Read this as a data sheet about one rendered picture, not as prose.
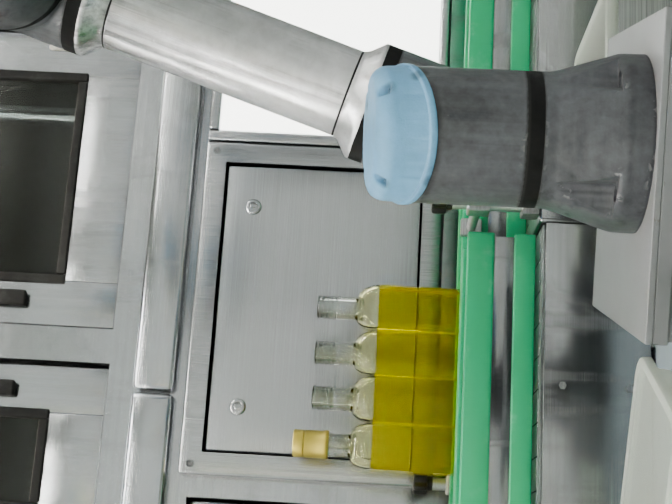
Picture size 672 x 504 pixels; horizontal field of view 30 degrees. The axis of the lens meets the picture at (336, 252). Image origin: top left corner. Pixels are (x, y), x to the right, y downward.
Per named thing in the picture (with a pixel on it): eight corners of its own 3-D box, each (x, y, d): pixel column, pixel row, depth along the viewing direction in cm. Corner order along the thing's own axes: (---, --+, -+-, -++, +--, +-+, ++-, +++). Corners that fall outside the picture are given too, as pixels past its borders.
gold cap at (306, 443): (327, 465, 155) (291, 463, 155) (329, 441, 157) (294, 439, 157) (327, 448, 152) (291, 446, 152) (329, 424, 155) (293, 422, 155)
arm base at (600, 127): (660, 37, 99) (534, 32, 99) (652, 228, 98) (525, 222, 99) (624, 71, 114) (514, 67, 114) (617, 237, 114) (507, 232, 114)
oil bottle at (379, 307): (522, 301, 162) (356, 292, 163) (527, 291, 157) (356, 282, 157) (521, 343, 161) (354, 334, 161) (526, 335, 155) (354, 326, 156)
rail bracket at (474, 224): (526, 220, 158) (427, 215, 158) (545, 178, 141) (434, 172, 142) (526, 243, 157) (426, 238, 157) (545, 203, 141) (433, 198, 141)
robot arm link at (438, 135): (523, 217, 102) (356, 210, 102) (508, 200, 115) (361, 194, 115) (532, 67, 100) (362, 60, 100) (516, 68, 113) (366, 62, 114)
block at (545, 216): (585, 218, 156) (528, 215, 156) (599, 195, 146) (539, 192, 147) (584, 246, 155) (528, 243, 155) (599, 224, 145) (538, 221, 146)
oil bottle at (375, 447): (519, 435, 157) (349, 425, 158) (525, 430, 152) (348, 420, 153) (518, 480, 156) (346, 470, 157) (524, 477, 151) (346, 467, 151)
